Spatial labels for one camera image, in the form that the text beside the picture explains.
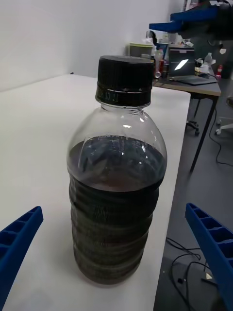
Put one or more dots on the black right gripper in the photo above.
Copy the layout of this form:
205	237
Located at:
221	22

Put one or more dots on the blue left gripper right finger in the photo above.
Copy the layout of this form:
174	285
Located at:
216	245

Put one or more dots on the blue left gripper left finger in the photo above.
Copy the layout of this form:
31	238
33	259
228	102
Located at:
17	243

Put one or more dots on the dark drink bottle black cap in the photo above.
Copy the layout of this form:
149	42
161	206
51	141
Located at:
114	218

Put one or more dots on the open laptop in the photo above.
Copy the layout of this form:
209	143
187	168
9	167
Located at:
187	68

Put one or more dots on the pale green lidded box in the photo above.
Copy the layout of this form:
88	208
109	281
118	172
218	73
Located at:
140	49

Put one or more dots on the grey desk with black legs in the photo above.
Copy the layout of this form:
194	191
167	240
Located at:
201	88

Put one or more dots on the white office chair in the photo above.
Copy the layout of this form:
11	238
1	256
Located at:
227	121

